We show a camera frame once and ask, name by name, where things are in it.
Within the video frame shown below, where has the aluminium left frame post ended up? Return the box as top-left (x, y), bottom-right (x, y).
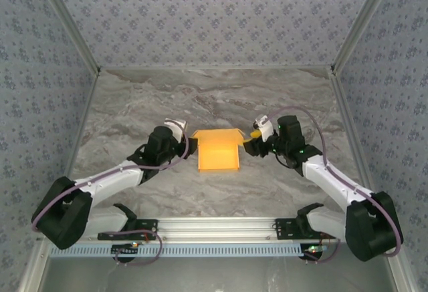
top-left (33, 0), bottom-right (102, 74)

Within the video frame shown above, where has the aluminium cross rail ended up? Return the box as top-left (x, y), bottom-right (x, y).
top-left (37, 216), bottom-right (401, 243)

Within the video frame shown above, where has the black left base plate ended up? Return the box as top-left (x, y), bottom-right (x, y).
top-left (97, 218), bottom-right (158, 241)

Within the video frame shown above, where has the black led board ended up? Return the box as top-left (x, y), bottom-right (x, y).
top-left (302, 243), bottom-right (330, 260)
top-left (111, 242), bottom-right (140, 259)

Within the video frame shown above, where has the aluminium frame post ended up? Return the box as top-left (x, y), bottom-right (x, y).
top-left (330, 0), bottom-right (401, 72)
top-left (33, 0), bottom-right (102, 74)

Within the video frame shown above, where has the yellow paper box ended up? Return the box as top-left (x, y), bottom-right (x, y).
top-left (190, 128), bottom-right (247, 174)

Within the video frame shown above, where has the aluminium right frame post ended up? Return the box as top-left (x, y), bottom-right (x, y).
top-left (330, 0), bottom-right (401, 72)

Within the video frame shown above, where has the black left LED board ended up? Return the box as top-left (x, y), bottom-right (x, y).
top-left (111, 242), bottom-right (140, 259)

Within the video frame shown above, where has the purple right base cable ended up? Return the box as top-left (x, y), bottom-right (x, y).
top-left (302, 238), bottom-right (340, 265)

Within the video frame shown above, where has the aluminium right lower frame bar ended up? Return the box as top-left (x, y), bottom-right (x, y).
top-left (383, 241), bottom-right (421, 292)

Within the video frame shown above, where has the aluminium left lower frame bar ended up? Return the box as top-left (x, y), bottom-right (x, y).
top-left (18, 241), bottom-right (51, 292)

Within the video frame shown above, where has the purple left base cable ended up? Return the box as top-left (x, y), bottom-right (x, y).
top-left (99, 223), bottom-right (164, 268)

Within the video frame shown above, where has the black right LED board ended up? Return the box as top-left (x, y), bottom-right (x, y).
top-left (302, 243), bottom-right (330, 260)

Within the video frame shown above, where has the grey metal panel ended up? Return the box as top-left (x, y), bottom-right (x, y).
top-left (43, 257), bottom-right (401, 292)

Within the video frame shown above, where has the aluminium right side rail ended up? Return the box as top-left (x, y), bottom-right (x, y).
top-left (327, 66), bottom-right (377, 196)

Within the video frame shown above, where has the aluminium left side rail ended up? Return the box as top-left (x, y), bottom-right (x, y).
top-left (63, 69), bottom-right (101, 179)

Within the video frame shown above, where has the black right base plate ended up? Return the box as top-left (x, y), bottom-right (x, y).
top-left (274, 218), bottom-right (337, 241)

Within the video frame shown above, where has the aluminium frame bar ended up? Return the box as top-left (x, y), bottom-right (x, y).
top-left (18, 241), bottom-right (51, 292)
top-left (383, 241), bottom-right (421, 292)

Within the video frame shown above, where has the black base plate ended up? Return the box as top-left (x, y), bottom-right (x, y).
top-left (274, 218), bottom-right (337, 241)
top-left (97, 218), bottom-right (158, 241)

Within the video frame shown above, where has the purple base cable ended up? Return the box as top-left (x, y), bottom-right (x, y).
top-left (99, 223), bottom-right (164, 268)
top-left (302, 238), bottom-right (340, 265)

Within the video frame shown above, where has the pale slotted cable duct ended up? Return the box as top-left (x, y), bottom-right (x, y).
top-left (49, 242), bottom-right (307, 258)

